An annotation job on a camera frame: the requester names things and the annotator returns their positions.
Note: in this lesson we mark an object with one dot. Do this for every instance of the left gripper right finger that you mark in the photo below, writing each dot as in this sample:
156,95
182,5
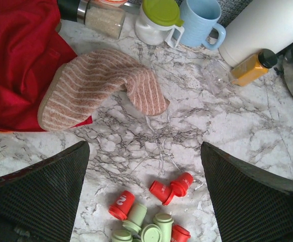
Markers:
250,204

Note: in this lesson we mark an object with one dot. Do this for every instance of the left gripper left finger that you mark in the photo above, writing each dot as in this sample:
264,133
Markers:
40,202

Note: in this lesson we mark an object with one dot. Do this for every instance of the red coffee capsule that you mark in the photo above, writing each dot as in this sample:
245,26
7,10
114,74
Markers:
121,207
179,234
181,184
164,193

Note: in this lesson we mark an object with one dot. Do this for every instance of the green coffee capsule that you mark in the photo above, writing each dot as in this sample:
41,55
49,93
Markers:
121,236
135,218
164,221

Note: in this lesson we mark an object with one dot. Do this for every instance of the striped pink brown towel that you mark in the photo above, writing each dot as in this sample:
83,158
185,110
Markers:
80,86

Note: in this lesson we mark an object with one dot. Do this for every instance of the orange spice bottle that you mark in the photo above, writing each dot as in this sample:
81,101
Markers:
253,67

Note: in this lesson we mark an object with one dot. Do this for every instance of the red cloth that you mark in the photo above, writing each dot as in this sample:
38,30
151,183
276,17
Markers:
31,51

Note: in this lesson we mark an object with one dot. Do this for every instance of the white thermos jug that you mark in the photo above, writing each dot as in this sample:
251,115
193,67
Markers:
261,25

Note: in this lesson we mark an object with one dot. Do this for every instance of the light blue mug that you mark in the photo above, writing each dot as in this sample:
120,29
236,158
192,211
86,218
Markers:
200,17

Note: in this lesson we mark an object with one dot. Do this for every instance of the glass grain shaker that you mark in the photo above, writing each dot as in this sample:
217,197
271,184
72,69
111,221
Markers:
97,16

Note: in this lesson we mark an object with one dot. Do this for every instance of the green lid sugar jar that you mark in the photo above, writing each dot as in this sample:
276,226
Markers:
158,22

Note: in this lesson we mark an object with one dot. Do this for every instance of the white orange striped bowl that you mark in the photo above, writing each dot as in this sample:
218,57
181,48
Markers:
115,3

